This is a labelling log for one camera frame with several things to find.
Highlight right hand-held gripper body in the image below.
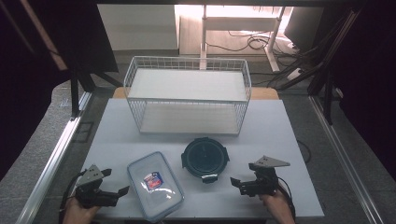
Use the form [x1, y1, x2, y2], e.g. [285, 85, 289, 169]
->
[239, 155, 291, 198]

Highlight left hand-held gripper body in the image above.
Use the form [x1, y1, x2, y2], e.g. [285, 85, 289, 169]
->
[74, 163, 120, 210]

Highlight clear rectangular food container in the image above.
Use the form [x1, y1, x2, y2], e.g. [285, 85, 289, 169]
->
[126, 150, 185, 223]

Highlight dark round food container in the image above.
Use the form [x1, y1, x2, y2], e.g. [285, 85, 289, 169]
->
[180, 136, 231, 185]

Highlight white wire shelf rack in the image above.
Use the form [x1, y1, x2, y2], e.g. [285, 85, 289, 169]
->
[122, 55, 252, 137]

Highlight person's left hand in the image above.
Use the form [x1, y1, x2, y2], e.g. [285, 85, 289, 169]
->
[63, 196, 101, 224]

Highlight person's right hand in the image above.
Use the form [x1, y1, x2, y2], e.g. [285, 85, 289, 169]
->
[259, 189, 296, 224]

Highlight wooden board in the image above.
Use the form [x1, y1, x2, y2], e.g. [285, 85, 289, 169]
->
[111, 86, 280, 101]

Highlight black metal stand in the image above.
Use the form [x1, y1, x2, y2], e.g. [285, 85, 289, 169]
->
[68, 61, 124, 121]
[276, 8, 363, 126]

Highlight white power strip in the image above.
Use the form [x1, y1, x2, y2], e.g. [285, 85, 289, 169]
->
[286, 67, 304, 82]

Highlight white cabinet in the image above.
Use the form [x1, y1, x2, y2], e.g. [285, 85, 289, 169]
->
[96, 4, 180, 52]

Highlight left hand-held gripper cable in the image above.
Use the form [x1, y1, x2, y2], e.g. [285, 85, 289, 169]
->
[58, 169, 87, 224]

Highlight hand-held gripper cable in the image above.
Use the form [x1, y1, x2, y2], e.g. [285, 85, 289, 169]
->
[58, 169, 87, 224]
[276, 175, 297, 222]

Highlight right hand-held gripper cable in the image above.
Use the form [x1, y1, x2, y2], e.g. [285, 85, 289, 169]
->
[276, 175, 297, 222]

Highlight aluminium rail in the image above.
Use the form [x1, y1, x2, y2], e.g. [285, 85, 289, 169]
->
[308, 95, 387, 224]
[15, 91, 93, 224]

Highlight thin black cable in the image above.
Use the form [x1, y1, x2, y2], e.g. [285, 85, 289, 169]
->
[296, 139, 312, 165]

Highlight black floor cable bundle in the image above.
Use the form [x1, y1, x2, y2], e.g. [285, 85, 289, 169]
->
[205, 30, 301, 59]

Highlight white desk frame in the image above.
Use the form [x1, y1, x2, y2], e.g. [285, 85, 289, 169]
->
[199, 4, 287, 73]

